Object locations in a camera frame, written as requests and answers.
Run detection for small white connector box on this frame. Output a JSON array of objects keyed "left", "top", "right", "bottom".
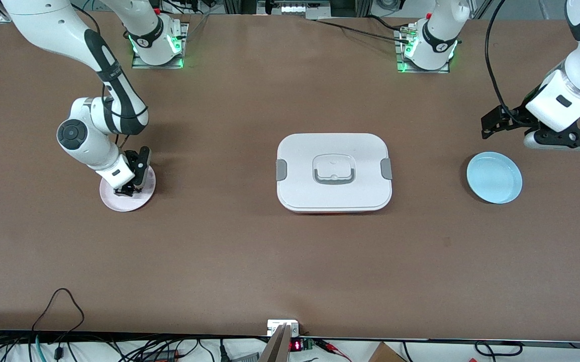
[{"left": 267, "top": 320, "right": 301, "bottom": 337}]

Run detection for white round plate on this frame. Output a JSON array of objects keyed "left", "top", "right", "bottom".
[{"left": 100, "top": 165, "right": 157, "bottom": 212}]

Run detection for light blue round plate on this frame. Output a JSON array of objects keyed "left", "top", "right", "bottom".
[{"left": 466, "top": 151, "right": 523, "bottom": 205}]

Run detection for white lit panel device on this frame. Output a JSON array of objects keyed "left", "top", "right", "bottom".
[{"left": 280, "top": 3, "right": 332, "bottom": 15}]

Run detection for brown cardboard piece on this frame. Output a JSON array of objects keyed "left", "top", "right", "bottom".
[{"left": 368, "top": 342, "right": 407, "bottom": 362}]

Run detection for red clip leads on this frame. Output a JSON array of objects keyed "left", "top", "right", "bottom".
[{"left": 319, "top": 339, "right": 352, "bottom": 362}]

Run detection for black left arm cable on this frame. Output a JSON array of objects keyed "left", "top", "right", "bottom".
[{"left": 485, "top": 0, "right": 527, "bottom": 126}]

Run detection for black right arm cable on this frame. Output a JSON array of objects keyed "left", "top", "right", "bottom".
[{"left": 71, "top": 0, "right": 149, "bottom": 122}]

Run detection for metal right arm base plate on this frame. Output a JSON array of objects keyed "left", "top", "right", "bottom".
[{"left": 132, "top": 23, "right": 189, "bottom": 69}]

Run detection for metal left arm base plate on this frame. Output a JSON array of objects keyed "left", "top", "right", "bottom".
[{"left": 395, "top": 25, "right": 450, "bottom": 74}]

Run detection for thin black looped cable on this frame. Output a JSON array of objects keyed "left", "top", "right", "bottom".
[{"left": 31, "top": 288, "right": 85, "bottom": 353}]

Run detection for black cable to arm base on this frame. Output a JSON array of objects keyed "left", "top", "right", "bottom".
[{"left": 315, "top": 15, "right": 411, "bottom": 43}]

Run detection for white lidded box grey handle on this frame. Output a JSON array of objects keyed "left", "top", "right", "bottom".
[{"left": 276, "top": 133, "right": 393, "bottom": 214}]

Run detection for black flat-looped cable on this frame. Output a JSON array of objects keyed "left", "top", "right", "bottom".
[{"left": 475, "top": 341, "right": 524, "bottom": 358}]

